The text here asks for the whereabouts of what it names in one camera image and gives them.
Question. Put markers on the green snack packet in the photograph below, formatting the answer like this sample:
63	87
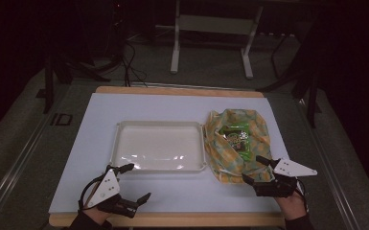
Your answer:
239	140

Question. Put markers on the person's right hand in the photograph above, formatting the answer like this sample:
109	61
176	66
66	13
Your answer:
292	206

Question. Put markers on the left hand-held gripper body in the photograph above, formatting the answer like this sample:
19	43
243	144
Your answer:
107	188

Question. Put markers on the white table mat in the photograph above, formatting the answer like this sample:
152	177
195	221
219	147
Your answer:
159	108

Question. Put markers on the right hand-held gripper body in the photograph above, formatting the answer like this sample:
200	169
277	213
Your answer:
278	187

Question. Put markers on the white plastic tray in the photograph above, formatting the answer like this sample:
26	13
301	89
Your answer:
159	143

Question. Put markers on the black metal stand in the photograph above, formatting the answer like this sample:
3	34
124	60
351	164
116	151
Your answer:
313	96
48	83

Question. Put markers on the white metal stand frame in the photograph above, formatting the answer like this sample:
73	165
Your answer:
211	25

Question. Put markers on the person's left hand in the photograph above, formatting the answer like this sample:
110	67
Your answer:
97	214

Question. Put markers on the yellow patterned cloth bag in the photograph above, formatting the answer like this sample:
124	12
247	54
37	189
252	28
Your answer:
223	156

